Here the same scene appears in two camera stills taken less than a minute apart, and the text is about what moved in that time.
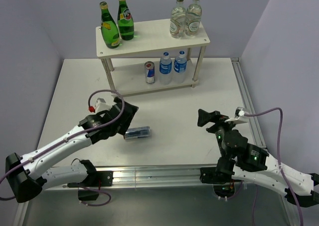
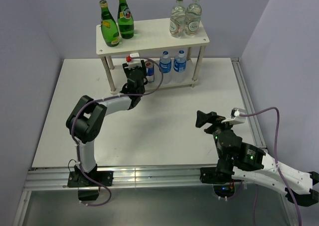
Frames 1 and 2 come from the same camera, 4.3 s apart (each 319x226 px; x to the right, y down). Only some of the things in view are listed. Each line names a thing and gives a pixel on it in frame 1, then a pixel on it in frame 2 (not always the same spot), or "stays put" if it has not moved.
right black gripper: [219, 119] stays put
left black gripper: [124, 127] to [126, 70]
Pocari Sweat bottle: [180, 67] stays put
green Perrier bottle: [125, 22] stays put
